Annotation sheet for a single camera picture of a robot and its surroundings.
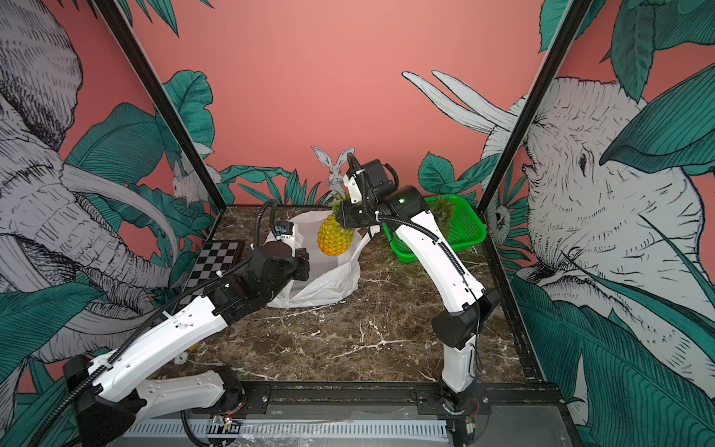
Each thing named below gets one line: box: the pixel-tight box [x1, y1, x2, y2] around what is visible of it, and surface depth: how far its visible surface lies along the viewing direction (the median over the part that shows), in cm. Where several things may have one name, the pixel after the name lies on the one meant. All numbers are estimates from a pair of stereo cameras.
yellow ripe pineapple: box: [316, 192, 355, 258], surface depth 75 cm
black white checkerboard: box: [178, 241, 241, 307], surface depth 103 cm
